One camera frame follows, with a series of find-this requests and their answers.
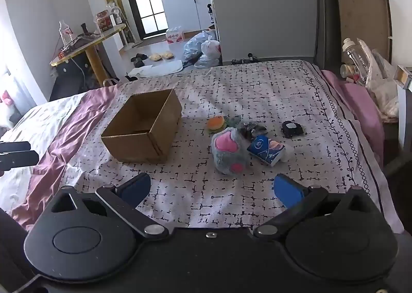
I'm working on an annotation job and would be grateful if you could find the black low cabinet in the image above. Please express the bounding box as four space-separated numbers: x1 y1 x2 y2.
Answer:
48 61 99 102

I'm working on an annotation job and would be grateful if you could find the clear plastic bag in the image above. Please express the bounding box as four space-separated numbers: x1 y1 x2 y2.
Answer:
194 55 222 69

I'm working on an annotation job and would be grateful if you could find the white kitchen cabinet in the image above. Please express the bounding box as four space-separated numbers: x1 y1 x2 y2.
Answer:
160 0 214 32

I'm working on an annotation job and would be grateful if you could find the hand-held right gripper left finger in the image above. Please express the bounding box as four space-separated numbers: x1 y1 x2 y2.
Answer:
51 173 169 241

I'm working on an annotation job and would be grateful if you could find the white bed sheet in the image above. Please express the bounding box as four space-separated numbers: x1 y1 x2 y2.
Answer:
0 93 89 210

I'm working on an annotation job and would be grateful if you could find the round gold-rimmed table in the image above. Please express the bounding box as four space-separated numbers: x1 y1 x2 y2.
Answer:
50 24 127 88

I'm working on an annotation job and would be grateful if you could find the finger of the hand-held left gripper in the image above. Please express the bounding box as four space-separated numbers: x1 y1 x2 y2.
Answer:
0 142 32 154
0 151 40 172

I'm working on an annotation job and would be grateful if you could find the red snack box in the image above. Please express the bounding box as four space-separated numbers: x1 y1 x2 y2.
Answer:
95 10 114 34

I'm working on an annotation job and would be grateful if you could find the dark upright board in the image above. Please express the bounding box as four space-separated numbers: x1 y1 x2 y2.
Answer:
316 0 343 75

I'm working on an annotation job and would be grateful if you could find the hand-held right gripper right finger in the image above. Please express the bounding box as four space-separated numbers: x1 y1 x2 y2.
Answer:
253 173 374 241

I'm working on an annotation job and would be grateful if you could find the pink quilt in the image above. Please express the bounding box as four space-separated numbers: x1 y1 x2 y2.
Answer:
10 85 120 232

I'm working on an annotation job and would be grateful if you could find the bluish plastic bag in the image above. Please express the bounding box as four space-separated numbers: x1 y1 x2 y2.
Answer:
183 32 213 63

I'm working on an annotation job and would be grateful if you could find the white standing fan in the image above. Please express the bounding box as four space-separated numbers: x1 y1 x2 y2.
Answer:
107 3 136 49

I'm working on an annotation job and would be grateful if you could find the small white cloth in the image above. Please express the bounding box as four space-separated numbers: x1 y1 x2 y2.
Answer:
279 143 295 163

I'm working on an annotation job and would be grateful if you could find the pack of water bottles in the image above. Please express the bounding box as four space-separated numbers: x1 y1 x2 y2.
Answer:
166 27 186 45

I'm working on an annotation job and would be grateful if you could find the brown wooden headboard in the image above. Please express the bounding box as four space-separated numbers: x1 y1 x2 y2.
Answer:
333 0 394 67

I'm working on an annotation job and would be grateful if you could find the white floor mat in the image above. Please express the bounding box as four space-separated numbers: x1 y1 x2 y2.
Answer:
127 59 184 78

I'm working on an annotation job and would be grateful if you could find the white black patterned blanket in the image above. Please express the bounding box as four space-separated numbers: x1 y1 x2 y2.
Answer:
59 60 404 234

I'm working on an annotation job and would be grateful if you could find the blue tissue pack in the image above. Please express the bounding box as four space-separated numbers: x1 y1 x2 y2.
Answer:
247 135 287 166

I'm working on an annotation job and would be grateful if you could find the small white drink bottle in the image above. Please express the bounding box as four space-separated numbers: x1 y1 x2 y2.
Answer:
340 64 360 79

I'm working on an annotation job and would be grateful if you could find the pink pillow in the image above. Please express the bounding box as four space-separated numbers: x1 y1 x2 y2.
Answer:
320 69 386 165

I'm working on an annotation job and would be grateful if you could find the grey pink paw plush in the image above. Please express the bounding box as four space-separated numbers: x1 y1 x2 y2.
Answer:
211 127 248 176

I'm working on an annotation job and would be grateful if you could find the crumpled white plastic bag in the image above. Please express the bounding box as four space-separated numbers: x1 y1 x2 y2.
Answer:
357 39 400 117

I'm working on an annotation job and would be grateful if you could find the clear bottle with white cap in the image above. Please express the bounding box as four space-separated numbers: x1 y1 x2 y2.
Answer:
342 38 370 85

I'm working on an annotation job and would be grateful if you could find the burger plush toy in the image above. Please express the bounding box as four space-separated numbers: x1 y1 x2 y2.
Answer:
207 116 226 134

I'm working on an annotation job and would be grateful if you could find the clear plastic bottle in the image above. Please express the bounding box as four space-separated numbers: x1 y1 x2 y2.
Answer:
59 21 73 47

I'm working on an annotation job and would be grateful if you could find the pair of black slippers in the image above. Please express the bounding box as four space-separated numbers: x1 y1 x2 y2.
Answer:
130 53 149 68

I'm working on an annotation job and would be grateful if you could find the brown cardboard box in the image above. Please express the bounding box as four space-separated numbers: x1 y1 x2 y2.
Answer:
101 88 183 164

